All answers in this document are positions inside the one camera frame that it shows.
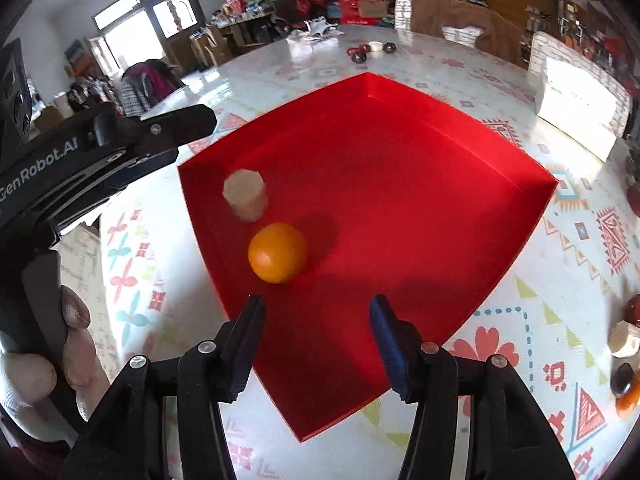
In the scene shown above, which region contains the brown coat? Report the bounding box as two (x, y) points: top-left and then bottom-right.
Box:
(407, 0), (524, 68)

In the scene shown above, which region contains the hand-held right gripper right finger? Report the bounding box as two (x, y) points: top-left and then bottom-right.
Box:
(369, 293), (576, 480)

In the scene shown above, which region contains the patterned tablecloth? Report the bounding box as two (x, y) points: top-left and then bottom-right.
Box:
(100, 25), (640, 480)

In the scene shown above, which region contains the white tissue box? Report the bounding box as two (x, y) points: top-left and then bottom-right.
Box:
(534, 56), (619, 162)

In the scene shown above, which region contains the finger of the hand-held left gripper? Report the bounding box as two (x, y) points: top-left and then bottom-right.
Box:
(84, 102), (219, 154)
(46, 146), (180, 234)

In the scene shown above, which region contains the cardboard box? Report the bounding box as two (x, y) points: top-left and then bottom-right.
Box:
(357, 0), (391, 21)

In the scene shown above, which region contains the pile of clothes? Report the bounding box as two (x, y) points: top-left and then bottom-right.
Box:
(121, 60), (172, 117)

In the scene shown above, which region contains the white plastic bag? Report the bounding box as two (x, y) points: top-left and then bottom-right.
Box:
(299, 16), (346, 42)

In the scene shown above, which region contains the red gift box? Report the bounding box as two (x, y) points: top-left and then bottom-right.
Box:
(339, 0), (382, 26)

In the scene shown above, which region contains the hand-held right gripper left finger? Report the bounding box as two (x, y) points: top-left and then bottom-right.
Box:
(60, 294), (266, 480)

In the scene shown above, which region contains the dark framed glass door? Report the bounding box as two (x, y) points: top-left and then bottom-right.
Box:
(92, 0), (206, 61)

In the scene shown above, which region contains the chair with patterned white cover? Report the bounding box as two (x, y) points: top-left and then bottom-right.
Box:
(529, 31), (635, 138)

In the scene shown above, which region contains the person's left hand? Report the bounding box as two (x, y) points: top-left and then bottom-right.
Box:
(0, 285), (111, 442)

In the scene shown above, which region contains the cluttered side table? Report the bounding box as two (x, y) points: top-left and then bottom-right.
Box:
(190, 0), (301, 61)

